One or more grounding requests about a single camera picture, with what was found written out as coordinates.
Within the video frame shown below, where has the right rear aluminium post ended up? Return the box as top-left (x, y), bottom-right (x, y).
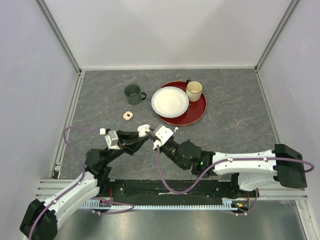
top-left (254, 0), bottom-right (301, 73)

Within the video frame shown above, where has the pink earbud case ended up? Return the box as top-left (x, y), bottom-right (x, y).
top-left (122, 111), bottom-right (134, 121)

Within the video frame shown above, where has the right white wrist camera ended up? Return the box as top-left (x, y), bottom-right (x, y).
top-left (152, 124), bottom-right (174, 150)

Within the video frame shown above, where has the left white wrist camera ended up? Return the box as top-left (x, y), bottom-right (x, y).
top-left (99, 128), bottom-right (120, 150)

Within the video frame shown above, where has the aluminium post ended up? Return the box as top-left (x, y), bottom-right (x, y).
top-left (35, 0), bottom-right (82, 75)
top-left (254, 0), bottom-right (301, 73)

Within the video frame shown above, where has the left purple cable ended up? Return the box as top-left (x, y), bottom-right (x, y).
top-left (27, 126), bottom-right (136, 240)

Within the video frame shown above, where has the white earbud case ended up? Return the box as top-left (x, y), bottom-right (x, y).
top-left (137, 124), bottom-right (151, 138)

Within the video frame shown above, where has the slotted cable duct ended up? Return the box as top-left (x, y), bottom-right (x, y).
top-left (79, 199), bottom-right (244, 211)

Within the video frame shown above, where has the front aluminium frame rail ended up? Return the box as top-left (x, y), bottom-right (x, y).
top-left (35, 179), bottom-right (308, 201)

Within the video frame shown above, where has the white plate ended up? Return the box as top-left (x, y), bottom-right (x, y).
top-left (151, 86), bottom-right (189, 118)

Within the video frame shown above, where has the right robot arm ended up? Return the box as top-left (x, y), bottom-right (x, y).
top-left (146, 125), bottom-right (308, 197)

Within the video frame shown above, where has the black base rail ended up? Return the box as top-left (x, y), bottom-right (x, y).
top-left (97, 179), bottom-right (256, 205)

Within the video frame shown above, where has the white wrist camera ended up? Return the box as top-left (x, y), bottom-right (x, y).
top-left (99, 128), bottom-right (120, 150)
top-left (152, 124), bottom-right (174, 150)

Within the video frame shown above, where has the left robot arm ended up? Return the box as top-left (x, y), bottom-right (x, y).
top-left (19, 124), bottom-right (151, 240)

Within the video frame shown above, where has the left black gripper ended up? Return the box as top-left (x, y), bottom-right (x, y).
top-left (103, 129), bottom-right (149, 166)

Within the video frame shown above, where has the beige cup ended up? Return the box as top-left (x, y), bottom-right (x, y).
top-left (185, 79), bottom-right (203, 102)

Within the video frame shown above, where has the dark green mug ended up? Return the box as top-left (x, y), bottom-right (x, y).
top-left (124, 84), bottom-right (147, 106)

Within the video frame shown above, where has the left rear aluminium post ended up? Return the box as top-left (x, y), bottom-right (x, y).
top-left (35, 0), bottom-right (82, 75)

